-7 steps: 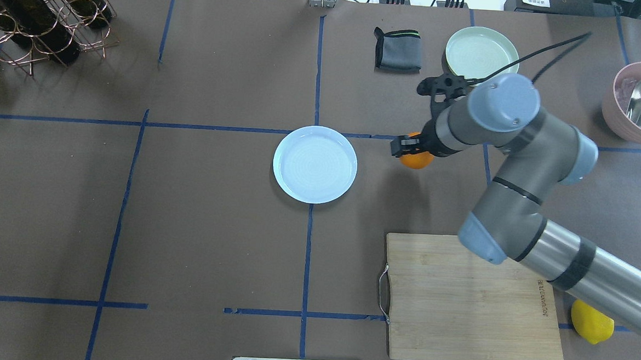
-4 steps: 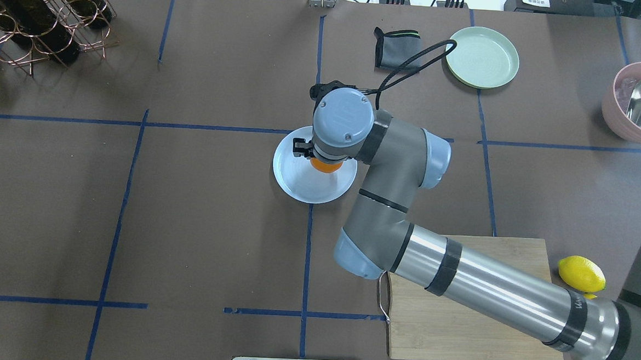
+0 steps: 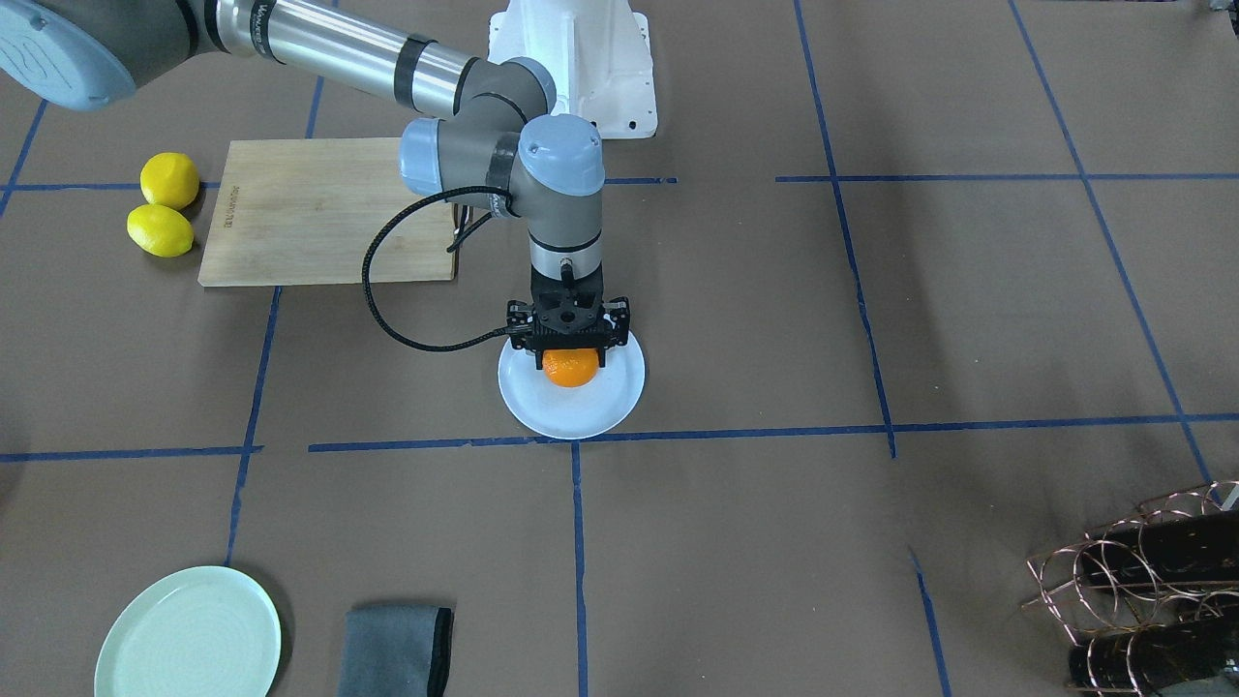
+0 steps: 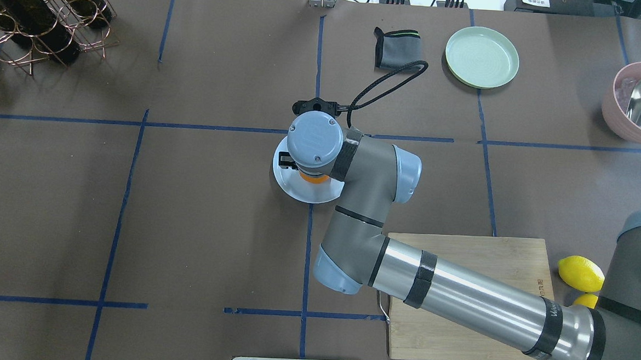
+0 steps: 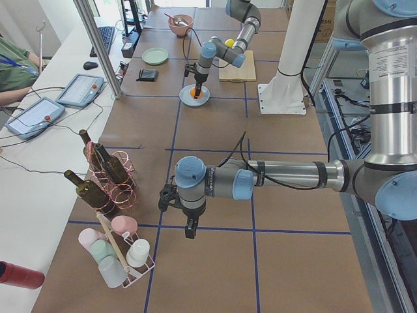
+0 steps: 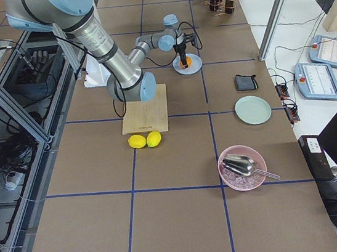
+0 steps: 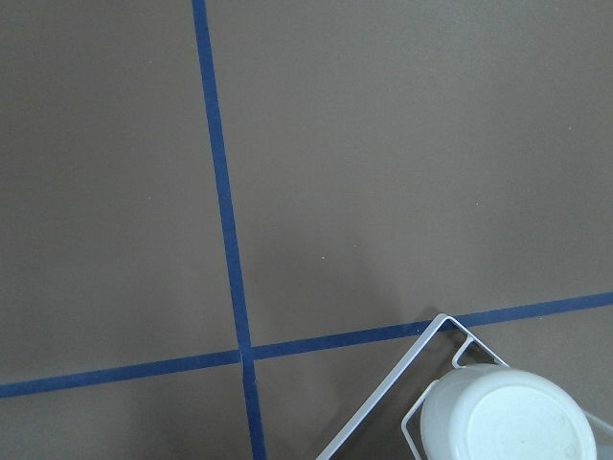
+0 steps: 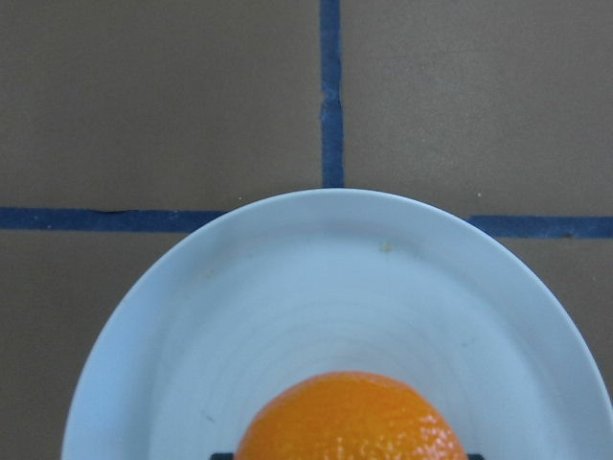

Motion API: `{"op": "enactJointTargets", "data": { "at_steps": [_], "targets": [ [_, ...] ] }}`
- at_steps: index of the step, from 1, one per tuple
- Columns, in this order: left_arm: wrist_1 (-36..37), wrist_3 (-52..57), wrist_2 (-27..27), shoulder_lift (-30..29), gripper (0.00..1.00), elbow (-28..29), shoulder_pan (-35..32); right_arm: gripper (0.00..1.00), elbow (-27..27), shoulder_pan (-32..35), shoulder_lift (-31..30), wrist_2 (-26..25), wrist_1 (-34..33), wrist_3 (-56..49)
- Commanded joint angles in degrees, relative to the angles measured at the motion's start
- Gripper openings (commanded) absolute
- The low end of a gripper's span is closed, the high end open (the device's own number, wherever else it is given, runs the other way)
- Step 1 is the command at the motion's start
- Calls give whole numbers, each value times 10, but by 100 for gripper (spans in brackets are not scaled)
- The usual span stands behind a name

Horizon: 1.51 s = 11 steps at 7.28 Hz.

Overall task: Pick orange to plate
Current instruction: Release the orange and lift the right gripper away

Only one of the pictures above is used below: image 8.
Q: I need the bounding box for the light blue plate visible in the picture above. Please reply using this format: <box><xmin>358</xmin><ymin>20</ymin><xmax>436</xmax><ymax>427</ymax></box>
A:
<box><xmin>61</xmin><ymin>189</ymin><xmax>612</xmax><ymax>459</ymax></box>

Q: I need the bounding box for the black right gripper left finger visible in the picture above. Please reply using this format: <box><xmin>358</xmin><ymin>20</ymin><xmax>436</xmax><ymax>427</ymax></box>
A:
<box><xmin>210</xmin><ymin>452</ymin><xmax>235</xmax><ymax>460</ymax></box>

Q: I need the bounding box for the orange mandarin fruit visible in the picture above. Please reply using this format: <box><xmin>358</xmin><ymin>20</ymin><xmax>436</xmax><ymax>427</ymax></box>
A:
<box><xmin>234</xmin><ymin>372</ymin><xmax>468</xmax><ymax>459</ymax></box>

